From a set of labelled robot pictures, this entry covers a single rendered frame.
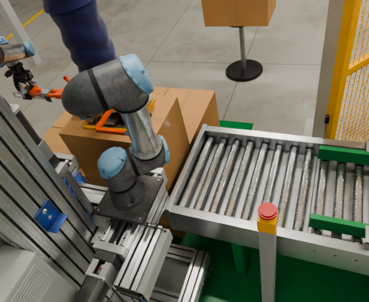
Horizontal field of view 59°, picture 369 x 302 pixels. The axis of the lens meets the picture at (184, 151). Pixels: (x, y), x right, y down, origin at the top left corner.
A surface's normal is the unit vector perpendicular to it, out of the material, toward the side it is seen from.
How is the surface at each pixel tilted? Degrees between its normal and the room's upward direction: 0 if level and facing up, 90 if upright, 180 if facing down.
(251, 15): 90
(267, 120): 0
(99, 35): 75
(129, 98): 106
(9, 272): 0
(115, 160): 8
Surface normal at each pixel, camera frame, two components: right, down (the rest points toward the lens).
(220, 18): -0.35, 0.72
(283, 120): -0.18, -0.68
